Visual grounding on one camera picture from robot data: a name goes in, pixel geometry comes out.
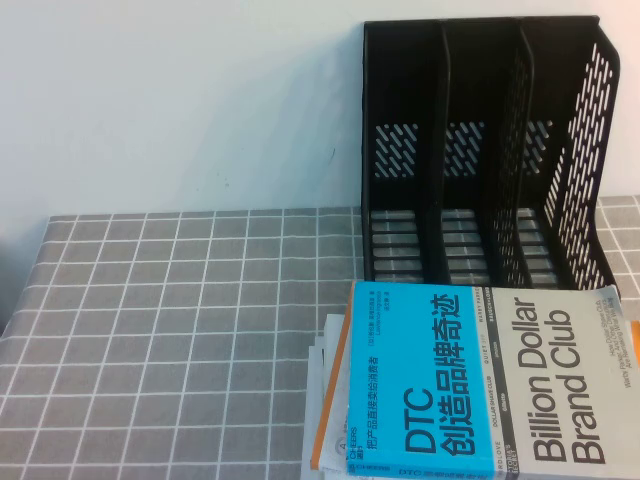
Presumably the blue grey paperback book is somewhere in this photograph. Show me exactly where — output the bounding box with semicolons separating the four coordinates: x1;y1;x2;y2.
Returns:
312;279;640;480

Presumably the grey white book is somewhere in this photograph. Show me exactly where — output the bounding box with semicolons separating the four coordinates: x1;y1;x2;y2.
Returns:
313;312;347;362
301;343;351;480

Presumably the black perforated book stand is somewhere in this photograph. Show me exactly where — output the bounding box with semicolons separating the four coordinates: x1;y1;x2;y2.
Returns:
361;14;624;302

